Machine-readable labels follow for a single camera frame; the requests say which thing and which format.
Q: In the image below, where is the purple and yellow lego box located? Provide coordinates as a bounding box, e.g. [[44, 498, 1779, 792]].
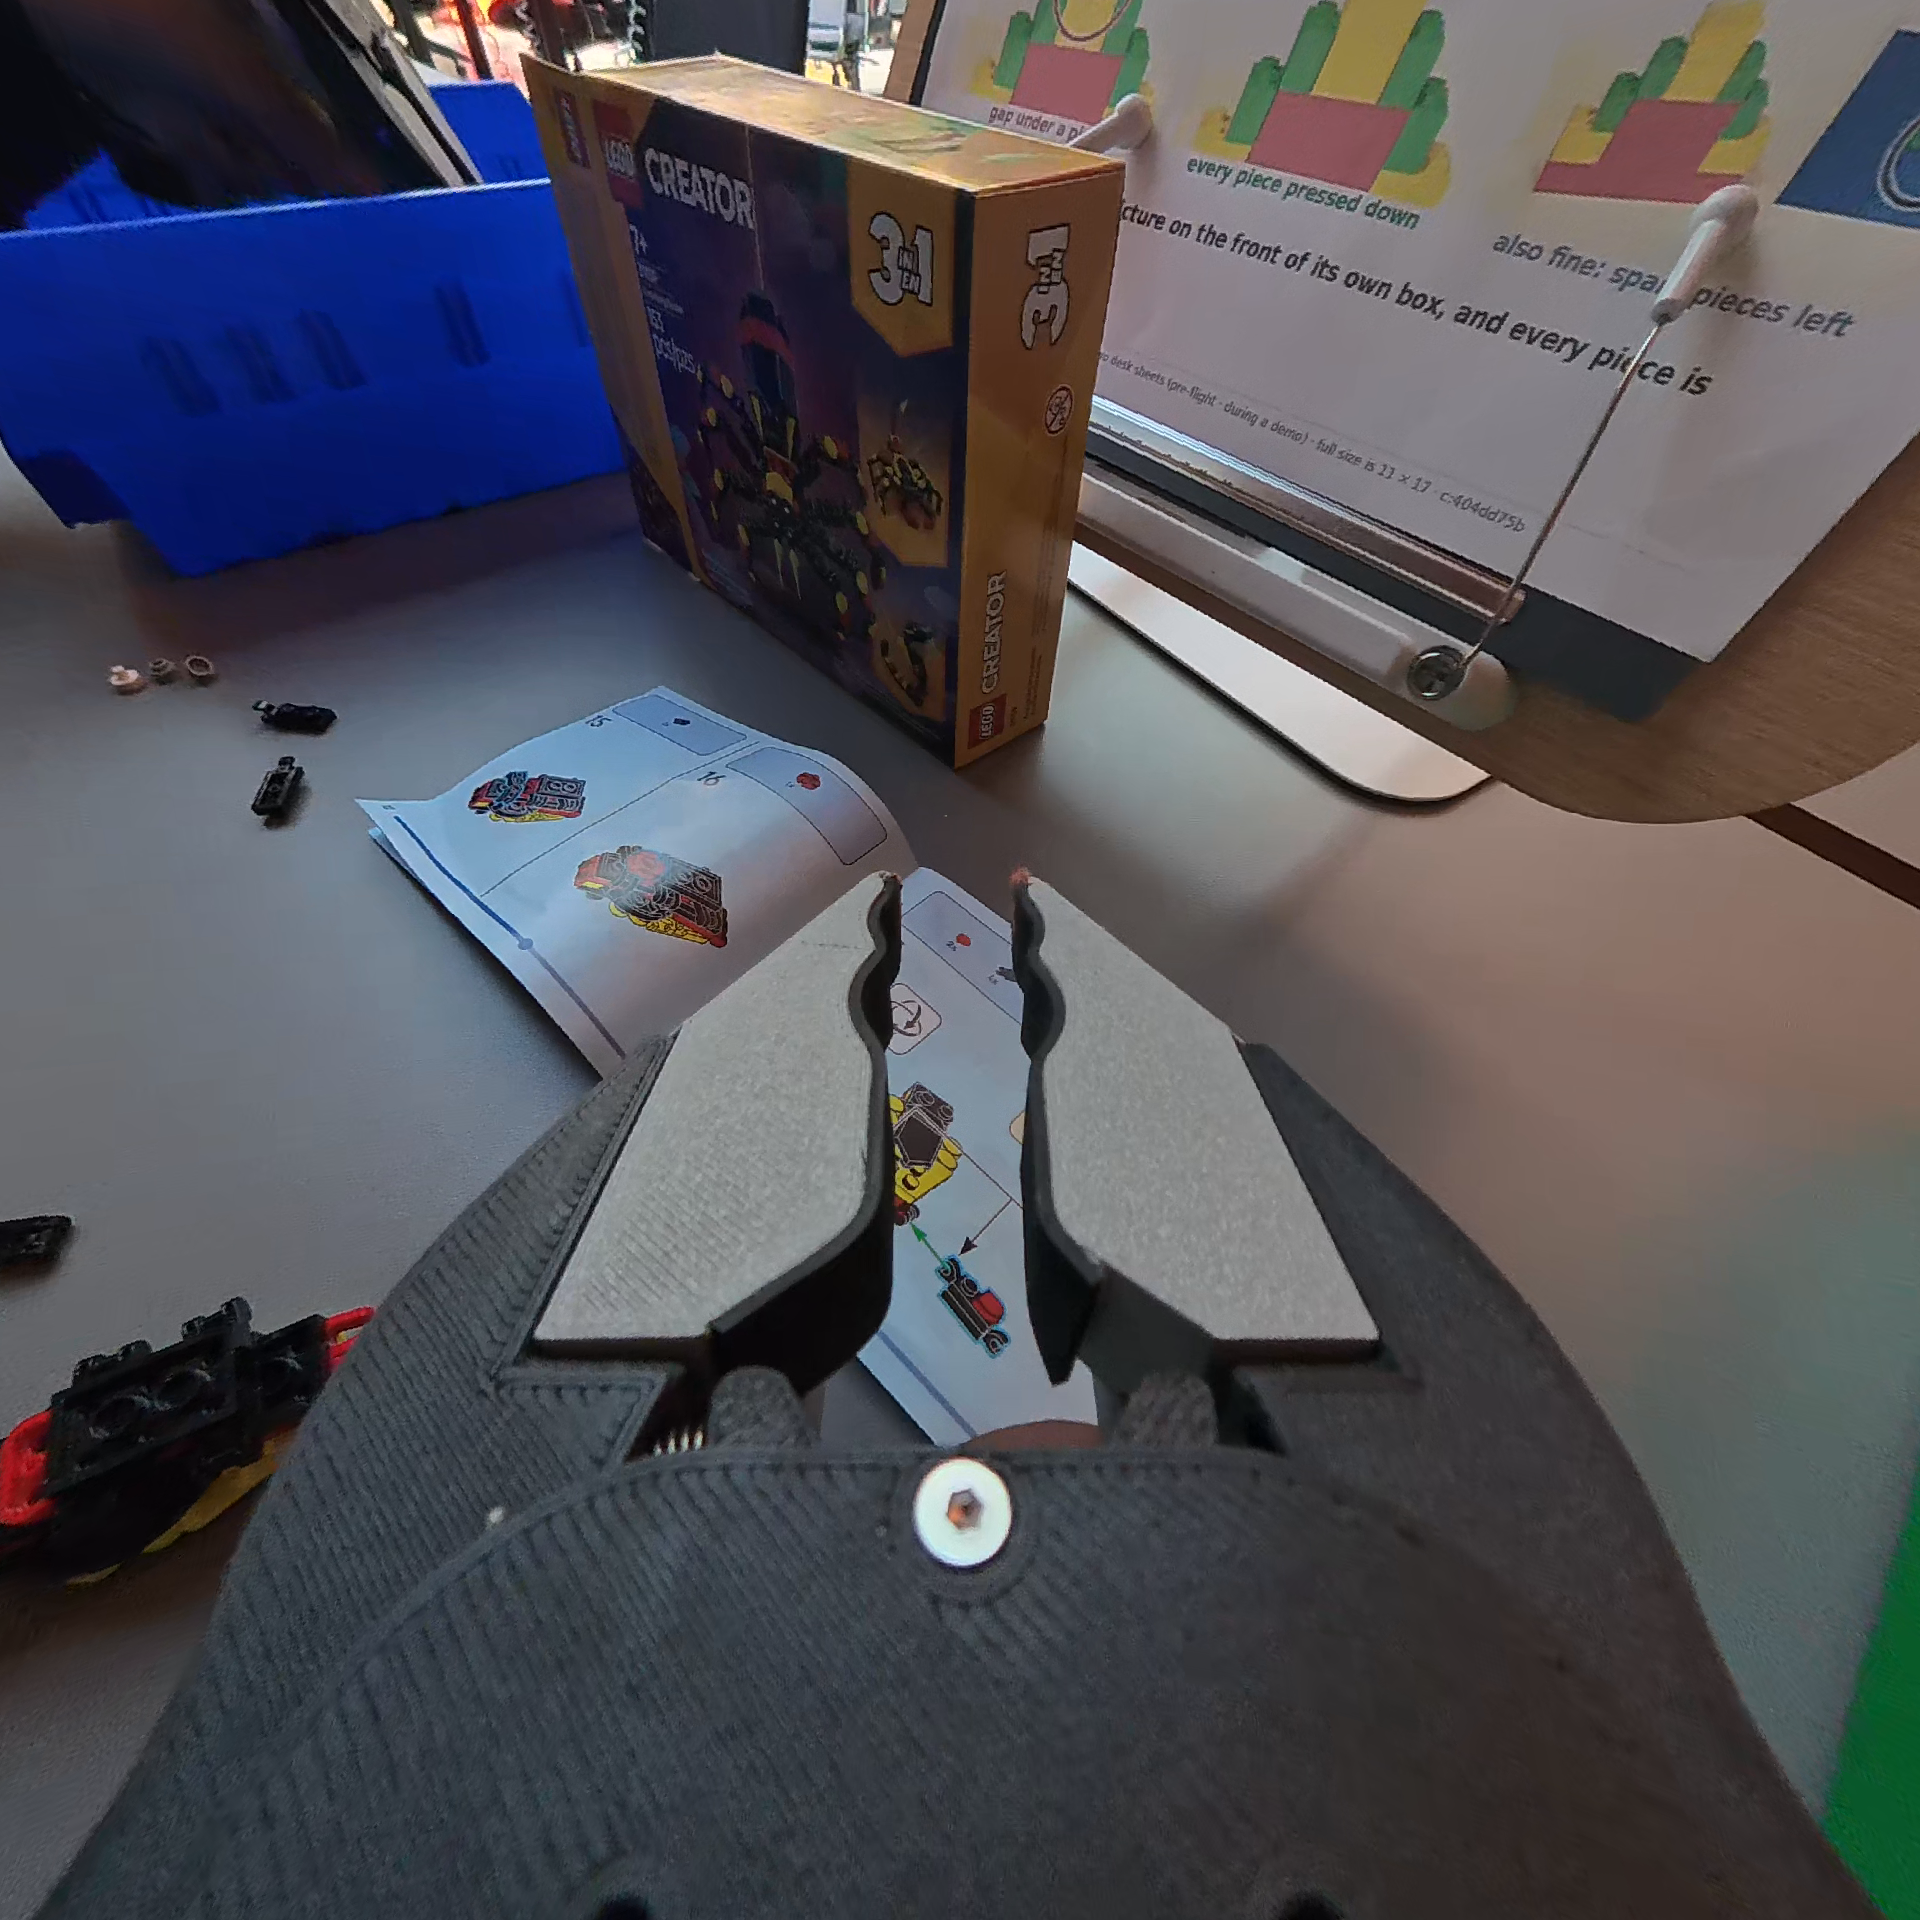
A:
[[518, 55, 1126, 771]]

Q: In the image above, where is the wire page holder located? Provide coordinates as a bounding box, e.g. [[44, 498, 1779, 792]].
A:
[[1408, 184, 1759, 707]]

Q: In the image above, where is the blue plastic bin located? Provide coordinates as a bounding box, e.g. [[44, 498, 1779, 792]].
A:
[[0, 82, 629, 579]]

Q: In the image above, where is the white stand base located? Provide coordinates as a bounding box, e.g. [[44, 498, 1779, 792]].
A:
[[1067, 422, 1508, 806]]

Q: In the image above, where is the open instruction booklet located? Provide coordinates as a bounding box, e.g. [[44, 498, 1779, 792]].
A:
[[356, 688, 1104, 1442]]

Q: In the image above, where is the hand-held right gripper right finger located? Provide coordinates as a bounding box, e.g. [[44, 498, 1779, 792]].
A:
[[1008, 871, 1383, 1390]]

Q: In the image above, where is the black red yellow lego assembly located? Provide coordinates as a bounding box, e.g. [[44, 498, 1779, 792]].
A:
[[0, 1297, 377, 1584]]

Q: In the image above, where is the green plastic bin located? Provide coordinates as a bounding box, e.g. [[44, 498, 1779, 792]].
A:
[[1808, 1275, 1920, 1920]]

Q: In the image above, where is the wooden document stand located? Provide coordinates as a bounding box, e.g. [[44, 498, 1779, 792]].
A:
[[885, 0, 1920, 825]]

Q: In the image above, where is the dark bulky object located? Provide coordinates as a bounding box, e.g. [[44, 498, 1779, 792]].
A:
[[0, 0, 485, 203]]

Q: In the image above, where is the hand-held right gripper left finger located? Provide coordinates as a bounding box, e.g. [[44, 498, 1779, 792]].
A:
[[527, 871, 911, 1398]]

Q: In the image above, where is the printed paper sheet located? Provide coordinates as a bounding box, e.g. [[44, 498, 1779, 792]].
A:
[[919, 0, 1920, 663]]

